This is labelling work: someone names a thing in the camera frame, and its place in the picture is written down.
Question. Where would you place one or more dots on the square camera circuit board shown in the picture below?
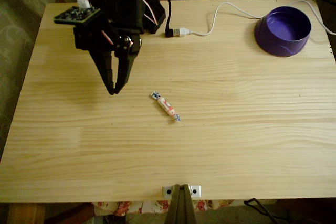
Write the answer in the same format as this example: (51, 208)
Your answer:
(76, 14)

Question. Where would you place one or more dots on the purple plastic bowl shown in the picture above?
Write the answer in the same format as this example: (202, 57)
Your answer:
(273, 48)

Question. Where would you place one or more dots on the silver metal bracket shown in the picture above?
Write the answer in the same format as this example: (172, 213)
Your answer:
(195, 191)

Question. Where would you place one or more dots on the floral patterned cloth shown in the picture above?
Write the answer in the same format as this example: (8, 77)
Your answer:
(120, 207)

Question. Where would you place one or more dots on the white candy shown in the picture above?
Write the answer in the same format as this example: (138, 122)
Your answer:
(165, 106)

